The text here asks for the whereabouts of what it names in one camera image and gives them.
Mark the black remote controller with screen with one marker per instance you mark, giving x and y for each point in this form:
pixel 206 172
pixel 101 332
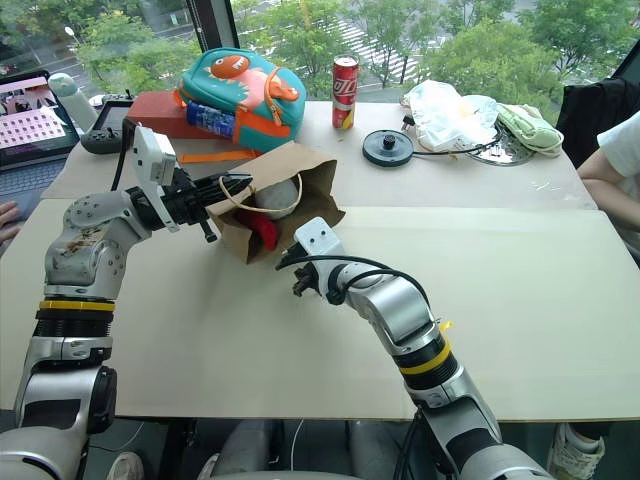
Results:
pixel 107 125

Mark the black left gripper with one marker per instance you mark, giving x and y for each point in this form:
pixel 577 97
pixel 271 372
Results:
pixel 182 202

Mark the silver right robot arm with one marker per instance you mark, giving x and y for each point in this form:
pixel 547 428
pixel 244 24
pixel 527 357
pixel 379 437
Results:
pixel 395 305

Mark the person's bare forearm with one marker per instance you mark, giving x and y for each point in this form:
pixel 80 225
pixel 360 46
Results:
pixel 600 172

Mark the teal dinosaur backpack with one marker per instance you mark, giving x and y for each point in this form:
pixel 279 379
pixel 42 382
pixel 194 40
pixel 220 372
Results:
pixel 250 85

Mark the red cola can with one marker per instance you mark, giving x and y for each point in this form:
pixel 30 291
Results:
pixel 345 92

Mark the open laptop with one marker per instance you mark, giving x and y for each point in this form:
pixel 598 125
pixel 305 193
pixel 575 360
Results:
pixel 30 130

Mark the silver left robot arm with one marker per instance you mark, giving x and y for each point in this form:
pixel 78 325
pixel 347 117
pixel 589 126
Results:
pixel 85 250

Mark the white cylinder with green top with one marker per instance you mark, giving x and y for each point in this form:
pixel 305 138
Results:
pixel 75 102

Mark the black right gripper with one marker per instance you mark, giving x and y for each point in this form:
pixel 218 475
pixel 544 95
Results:
pixel 306 280

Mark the brown paper bag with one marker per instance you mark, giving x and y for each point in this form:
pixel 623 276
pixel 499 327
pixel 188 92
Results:
pixel 315 200

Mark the light green cloth pouch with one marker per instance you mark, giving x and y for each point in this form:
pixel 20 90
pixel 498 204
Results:
pixel 530 130

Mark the red plush toy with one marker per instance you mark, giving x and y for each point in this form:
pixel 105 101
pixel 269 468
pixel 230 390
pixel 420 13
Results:
pixel 265 231

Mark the white shoe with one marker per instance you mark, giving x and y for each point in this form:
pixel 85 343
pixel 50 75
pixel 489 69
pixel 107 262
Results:
pixel 125 467

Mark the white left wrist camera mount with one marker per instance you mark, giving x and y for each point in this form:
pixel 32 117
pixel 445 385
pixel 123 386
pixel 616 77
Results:
pixel 150 155

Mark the black jacket on chair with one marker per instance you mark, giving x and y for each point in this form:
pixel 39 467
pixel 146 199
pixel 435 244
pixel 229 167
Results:
pixel 585 110

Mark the black window frame post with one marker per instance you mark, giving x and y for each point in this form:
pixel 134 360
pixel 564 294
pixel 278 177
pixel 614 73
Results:
pixel 212 25

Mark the white sneaker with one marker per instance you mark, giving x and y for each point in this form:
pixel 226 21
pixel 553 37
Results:
pixel 575 450

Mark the blue water bottle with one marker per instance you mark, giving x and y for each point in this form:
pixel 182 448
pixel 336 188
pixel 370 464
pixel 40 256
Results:
pixel 210 119

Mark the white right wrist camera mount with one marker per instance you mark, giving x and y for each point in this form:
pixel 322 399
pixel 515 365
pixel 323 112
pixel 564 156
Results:
pixel 320 242

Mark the round silver metal plate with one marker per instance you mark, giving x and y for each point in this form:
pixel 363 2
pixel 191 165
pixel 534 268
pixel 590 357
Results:
pixel 502 156

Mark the black round kettle base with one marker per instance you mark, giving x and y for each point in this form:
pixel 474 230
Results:
pixel 387 147

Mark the white plastic bag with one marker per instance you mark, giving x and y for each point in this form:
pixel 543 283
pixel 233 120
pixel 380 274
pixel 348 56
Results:
pixel 440 112

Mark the person's bare hand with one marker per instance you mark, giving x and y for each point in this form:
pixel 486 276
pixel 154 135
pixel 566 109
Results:
pixel 9 220

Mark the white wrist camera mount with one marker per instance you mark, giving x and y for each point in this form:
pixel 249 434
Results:
pixel 320 242
pixel 150 155

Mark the red-brown box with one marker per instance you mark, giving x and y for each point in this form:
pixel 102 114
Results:
pixel 155 112

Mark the grey plush toy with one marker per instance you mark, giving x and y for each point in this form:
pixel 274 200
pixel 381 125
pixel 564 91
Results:
pixel 277 199

